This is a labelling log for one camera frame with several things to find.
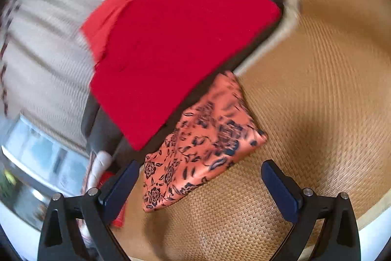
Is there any woven rattan sofa mat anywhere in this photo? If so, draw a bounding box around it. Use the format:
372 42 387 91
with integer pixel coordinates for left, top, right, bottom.
110 0 391 261

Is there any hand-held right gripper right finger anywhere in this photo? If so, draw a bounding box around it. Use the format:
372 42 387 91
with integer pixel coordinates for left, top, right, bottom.
261 159 361 261

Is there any red gift bag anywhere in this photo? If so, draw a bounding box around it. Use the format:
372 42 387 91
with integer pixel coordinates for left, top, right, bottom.
99 172 127 228

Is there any folded white patterned quilt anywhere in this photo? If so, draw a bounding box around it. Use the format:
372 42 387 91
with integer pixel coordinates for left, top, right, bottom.
78 150 113 249

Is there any dark brown leather sofa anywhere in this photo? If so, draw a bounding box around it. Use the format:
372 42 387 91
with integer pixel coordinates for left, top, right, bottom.
81 0 339 176

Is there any orange floral blouse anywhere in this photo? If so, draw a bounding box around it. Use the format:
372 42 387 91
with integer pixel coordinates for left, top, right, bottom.
142 71 269 213

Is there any beige dotted curtain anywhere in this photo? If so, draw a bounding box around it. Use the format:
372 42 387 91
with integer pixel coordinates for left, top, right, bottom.
0 0 220 158

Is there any red pillow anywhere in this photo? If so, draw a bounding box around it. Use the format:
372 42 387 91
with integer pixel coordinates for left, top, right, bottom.
80 0 135 63

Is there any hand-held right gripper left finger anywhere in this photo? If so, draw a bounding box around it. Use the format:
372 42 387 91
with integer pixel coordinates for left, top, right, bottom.
37 159 140 261

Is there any red blanket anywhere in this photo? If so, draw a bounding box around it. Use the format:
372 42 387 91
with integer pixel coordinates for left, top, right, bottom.
89 0 282 151

